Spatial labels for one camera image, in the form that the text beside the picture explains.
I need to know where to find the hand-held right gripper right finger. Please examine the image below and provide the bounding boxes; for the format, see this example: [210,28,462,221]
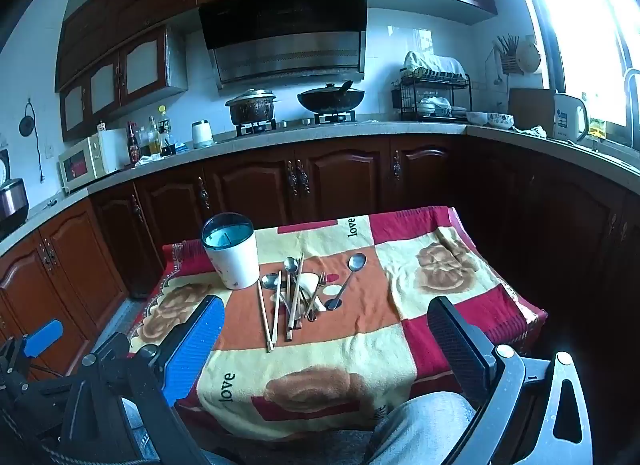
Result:
[428,296,593,465]

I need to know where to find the dark sauce bottle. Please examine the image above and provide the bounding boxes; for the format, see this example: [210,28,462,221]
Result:
[126,121,141,164]

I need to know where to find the white electric kettle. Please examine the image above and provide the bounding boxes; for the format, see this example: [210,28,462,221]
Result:
[552,93,590,142]

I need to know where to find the clear condiment bottle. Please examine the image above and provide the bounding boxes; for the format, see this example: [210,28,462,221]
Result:
[145,116,161,156]

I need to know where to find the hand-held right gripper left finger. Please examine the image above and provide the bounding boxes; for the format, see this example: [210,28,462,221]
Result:
[60,295,226,465]

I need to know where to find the metal faucet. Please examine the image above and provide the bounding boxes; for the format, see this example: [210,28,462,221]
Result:
[622,67,640,146]

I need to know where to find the printed blanket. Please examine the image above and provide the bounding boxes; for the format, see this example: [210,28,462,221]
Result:
[127,206,548,442]

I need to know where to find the white ceramic spoon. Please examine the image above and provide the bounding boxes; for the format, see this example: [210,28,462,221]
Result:
[295,272,328,313]

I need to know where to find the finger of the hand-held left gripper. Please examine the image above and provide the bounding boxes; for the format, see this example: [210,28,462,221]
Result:
[22,320,64,358]
[95,332,132,361]

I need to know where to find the cream microwave oven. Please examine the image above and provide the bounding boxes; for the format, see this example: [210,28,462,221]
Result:
[58,137,108,192]

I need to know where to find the metal fork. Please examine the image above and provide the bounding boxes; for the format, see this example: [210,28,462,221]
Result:
[306,271,328,322]

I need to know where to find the round woven pot mat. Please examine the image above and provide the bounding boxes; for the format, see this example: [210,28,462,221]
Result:
[515,40,542,73]

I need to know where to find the wooden base cabinets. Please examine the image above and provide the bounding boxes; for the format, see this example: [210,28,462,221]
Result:
[0,132,640,386]

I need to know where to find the black wok with lid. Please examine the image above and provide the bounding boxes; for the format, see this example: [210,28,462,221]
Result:
[297,81,366,114]

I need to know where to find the gas stove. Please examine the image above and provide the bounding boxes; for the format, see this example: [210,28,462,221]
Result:
[235,112,358,136]

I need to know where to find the grey kitchen countertop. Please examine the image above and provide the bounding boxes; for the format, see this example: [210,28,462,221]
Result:
[0,120,640,258]

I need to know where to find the lidded cooking pot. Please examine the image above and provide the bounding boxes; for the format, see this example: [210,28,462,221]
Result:
[225,89,277,126]

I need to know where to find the large metal spoon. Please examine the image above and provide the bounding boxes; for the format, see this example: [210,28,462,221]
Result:
[325,253,368,311]

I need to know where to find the rice cooker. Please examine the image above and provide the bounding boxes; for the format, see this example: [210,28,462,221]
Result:
[0,177,30,238]

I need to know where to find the glass door wall cabinet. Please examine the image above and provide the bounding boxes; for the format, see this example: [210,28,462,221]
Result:
[60,25,188,143]

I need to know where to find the range hood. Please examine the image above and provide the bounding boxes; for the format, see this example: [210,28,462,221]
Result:
[199,0,369,90]

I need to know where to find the person's blue jeans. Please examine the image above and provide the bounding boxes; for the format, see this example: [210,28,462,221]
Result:
[120,391,481,465]

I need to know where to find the white utensil holder cup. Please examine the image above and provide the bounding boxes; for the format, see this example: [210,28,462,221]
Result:
[201,213,261,291]

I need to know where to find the small metal spoon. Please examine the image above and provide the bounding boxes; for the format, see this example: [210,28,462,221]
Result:
[283,256,301,296]
[261,272,301,318]

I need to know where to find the white canister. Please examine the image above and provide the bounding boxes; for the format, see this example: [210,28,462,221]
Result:
[192,120,215,149]

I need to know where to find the white cloth on rack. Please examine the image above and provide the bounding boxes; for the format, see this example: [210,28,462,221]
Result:
[403,51,465,76]

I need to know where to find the window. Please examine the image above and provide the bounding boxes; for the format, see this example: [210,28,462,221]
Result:
[510,0,640,146]

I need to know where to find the black dish rack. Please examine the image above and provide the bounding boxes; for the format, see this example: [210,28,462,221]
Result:
[391,72,472,123]

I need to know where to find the wall utensil holder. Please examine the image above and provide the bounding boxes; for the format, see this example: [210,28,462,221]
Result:
[492,34,523,76]

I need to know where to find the black wall trivet with cord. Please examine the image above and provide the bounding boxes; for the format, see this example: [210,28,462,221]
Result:
[19,100,46,180]

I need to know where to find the brown cutting board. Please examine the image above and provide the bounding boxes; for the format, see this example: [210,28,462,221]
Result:
[508,88,556,130]

